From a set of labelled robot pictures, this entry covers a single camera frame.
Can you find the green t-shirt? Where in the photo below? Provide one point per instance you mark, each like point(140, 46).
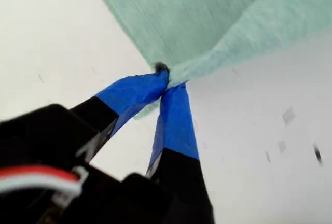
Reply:
point(207, 14)

